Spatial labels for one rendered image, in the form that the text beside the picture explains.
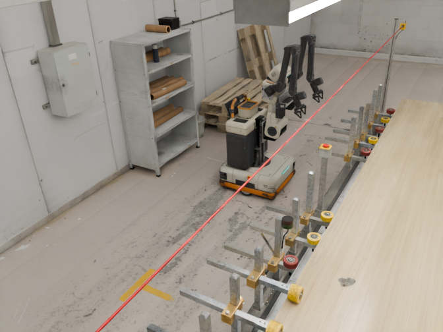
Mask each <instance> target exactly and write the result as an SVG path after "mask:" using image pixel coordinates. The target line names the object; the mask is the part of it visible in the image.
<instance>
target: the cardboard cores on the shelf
mask: <svg viewBox="0 0 443 332"><path fill-rule="evenodd" d="M170 52H171V51H170V48H168V47H165V48H163V47H159V48H158V53H159V58H160V57H163V56H165V55H168V54H170ZM145 55H146V62H148V61H152V60H154V58H153V52H152V50H151V51H148V52H146V53H145ZM185 85H187V81H186V80H185V79H184V78H183V77H182V76H180V77H177V78H175V77H174V76H170V77H168V76H163V77H161V78H159V79H157V80H154V81H152V82H149V87H150V97H151V100H155V99H157V98H159V97H161V96H164V95H166V94H168V93H169V92H172V91H174V90H176V89H178V88H180V87H183V86H185ZM182 111H183V107H181V106H179V107H177V108H176V109H174V106H173V104H169V105H167V106H165V107H163V108H161V109H159V110H157V111H155V112H153V118H154V128H156V127H158V126H160V125H161V124H163V123H164V122H166V121H168V120H170V119H171V118H173V117H174V116H176V115H178V114H179V113H181V112H182Z"/></svg>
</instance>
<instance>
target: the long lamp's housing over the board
mask: <svg viewBox="0 0 443 332"><path fill-rule="evenodd" d="M317 1H319V0H233V10H234V11H235V24H253V25H264V26H284V27H288V26H289V13H290V12H292V11H295V10H297V9H300V8H302V7H305V6H307V5H310V4H312V3H315V2H317Z"/></svg>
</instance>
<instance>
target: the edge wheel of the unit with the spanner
mask: <svg viewBox="0 0 443 332"><path fill-rule="evenodd" d="M283 265H284V267H286V268H288V269H295V268H296V267H297V266H298V259H297V257H296V256H293V255H287V256H285V257H284V259H283Z"/></svg>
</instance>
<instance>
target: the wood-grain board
mask: <svg viewBox="0 0 443 332"><path fill-rule="evenodd" d="M340 277H344V278H348V277H350V278H352V279H355V280H356V283H354V285H350V287H344V286H341V285H340V284H341V283H340V282H339V281H338V279H339V278H340ZM295 284H296V285H299V286H301V287H303V288H304V291H303V296H302V299H301V301H300V303H296V302H293V301H290V300H288V299H287V298H286V300H285V302H284V303H283V305H282V307H281V308H280V310H279V312H278V314H277V316H276V317H275V319H274V321H276V322H279V323H281V324H283V332H443V330H442V328H443V103H435V102H429V101H419V100H414V99H404V98H402V100H401V102H400V103H399V105H398V107H397V109H396V110H395V112H394V114H393V115H392V118H391V119H390V121H389V123H388V124H387V126H386V128H385V129H384V131H383V133H382V135H381V136H380V138H379V140H378V141H377V143H376V145H375V147H374V148H373V150H372V151H371V153H370V155H369V157H368V159H367V160H366V162H365V164H364V165H363V168H362V169H361V171H360V173H359V174H358V176H357V178H356V179H355V181H354V183H353V184H352V186H351V188H350V189H349V192H348V193H347V195H346V197H345V198H344V200H343V202H342V203H341V206H340V207H339V209H338V210H337V212H336V214H335V215H334V217H333V219H332V221H331V222H330V224H329V226H328V228H327V229H326V231H325V233H324V234H323V236H322V238H321V239H320V242H319V243H318V245H317V247H316V248H315V250H314V252H313V253H312V255H311V257H310V259H309V260H308V262H307V264H306V266H305V267H304V269H303V271H302V272H301V274H300V276H299V278H298V279H297V281H296V283H295Z"/></svg>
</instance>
